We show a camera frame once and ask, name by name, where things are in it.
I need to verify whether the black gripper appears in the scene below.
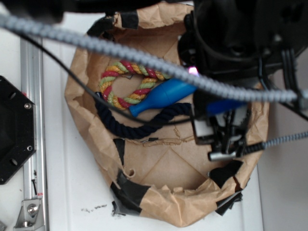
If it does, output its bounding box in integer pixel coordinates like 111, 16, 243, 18
191, 90, 251, 161

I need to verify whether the blue plastic bottle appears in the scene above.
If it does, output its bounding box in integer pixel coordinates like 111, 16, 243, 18
129, 79, 197, 117

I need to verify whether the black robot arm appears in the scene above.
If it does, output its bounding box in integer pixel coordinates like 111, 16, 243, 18
0, 0, 308, 161

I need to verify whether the brown paper bag bin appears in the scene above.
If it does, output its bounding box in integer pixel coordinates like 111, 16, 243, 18
65, 2, 262, 227

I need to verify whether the grey braided cable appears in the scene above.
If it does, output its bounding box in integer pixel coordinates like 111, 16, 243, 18
243, 131, 308, 154

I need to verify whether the dark navy rope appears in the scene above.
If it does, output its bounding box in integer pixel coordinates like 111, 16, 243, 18
94, 91, 193, 140

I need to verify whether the grey corrugated cable conduit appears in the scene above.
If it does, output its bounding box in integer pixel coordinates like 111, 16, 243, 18
0, 13, 308, 109

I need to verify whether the multicolour braided rope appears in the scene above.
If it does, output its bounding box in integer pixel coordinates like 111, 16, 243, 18
98, 60, 172, 111

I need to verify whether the thin black cable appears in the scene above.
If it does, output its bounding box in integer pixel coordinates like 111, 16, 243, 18
14, 31, 200, 126

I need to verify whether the aluminium extrusion rail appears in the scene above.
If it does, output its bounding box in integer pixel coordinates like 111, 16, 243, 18
14, 39, 50, 231

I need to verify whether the black octagonal mount plate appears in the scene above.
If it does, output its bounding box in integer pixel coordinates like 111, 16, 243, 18
0, 76, 36, 185

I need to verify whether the metal corner bracket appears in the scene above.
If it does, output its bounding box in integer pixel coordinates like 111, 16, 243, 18
13, 199, 44, 231

